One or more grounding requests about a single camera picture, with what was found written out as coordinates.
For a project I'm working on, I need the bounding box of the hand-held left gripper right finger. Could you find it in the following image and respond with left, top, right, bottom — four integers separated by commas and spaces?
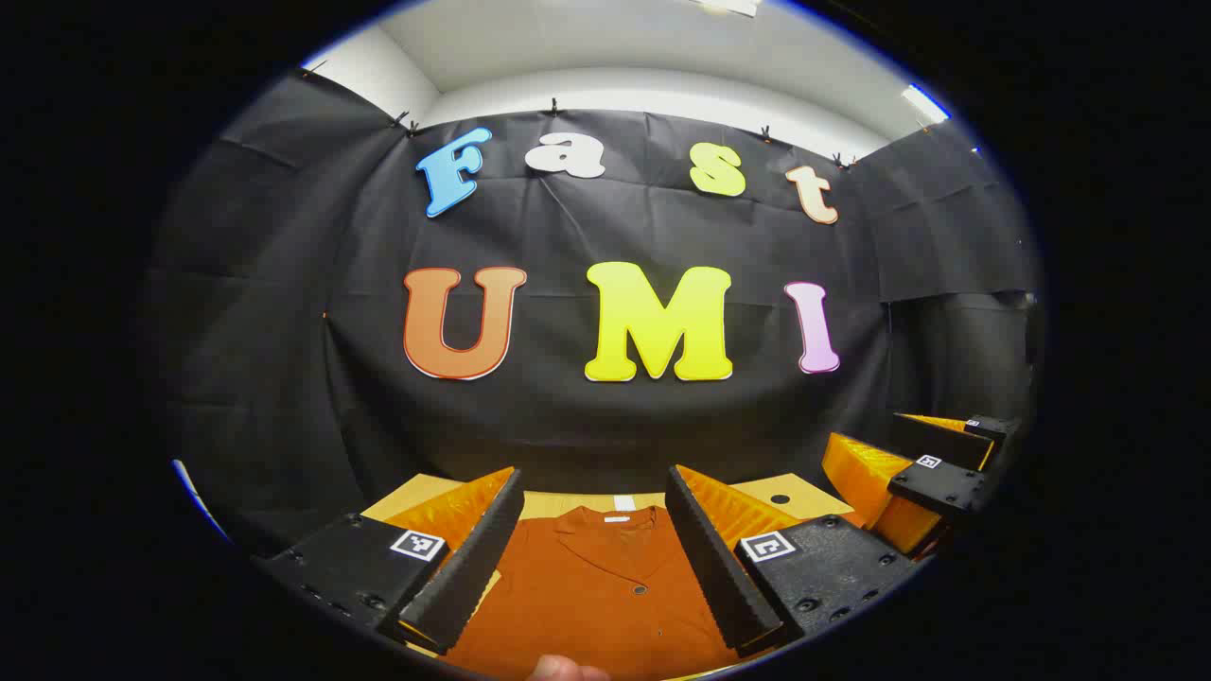
665, 463, 921, 659

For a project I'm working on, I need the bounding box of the rust orange buttoned dress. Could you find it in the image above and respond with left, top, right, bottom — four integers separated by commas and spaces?
440, 504, 758, 681

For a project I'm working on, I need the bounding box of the small ceiling light panel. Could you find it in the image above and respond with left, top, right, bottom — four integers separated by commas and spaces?
904, 83, 951, 124

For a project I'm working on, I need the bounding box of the row of black cloth clips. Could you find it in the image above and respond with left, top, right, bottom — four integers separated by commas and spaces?
301, 61, 857, 171

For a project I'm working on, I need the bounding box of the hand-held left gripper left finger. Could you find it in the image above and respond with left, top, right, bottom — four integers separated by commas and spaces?
251, 466, 526, 655

